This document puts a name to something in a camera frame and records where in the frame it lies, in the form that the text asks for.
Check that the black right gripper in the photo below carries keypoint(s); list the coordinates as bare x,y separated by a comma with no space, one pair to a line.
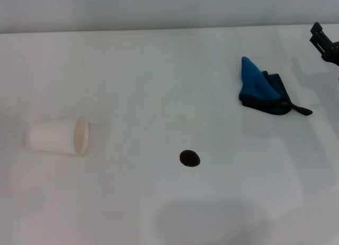
334,54

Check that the blue rag with dark edge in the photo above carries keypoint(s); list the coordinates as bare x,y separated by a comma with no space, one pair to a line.
254,82

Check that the white paper cup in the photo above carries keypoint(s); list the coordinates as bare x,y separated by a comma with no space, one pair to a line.
55,137

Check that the black water stain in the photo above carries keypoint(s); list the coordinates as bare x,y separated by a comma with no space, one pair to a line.
189,158

